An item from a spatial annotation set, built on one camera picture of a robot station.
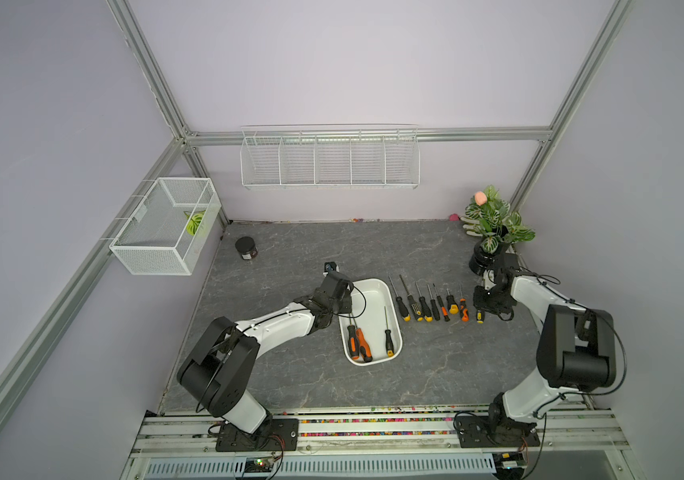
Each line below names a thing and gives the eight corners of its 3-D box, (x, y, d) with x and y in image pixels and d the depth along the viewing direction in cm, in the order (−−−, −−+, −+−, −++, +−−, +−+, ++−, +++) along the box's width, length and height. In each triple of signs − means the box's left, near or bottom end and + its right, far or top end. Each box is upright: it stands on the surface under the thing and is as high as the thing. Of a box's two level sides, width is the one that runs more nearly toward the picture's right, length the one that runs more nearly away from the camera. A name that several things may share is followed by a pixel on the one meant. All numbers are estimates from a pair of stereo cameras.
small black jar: (236, 260, 112) (232, 252, 108) (241, 244, 117) (237, 236, 113) (256, 260, 112) (253, 252, 108) (260, 244, 117) (257, 236, 113)
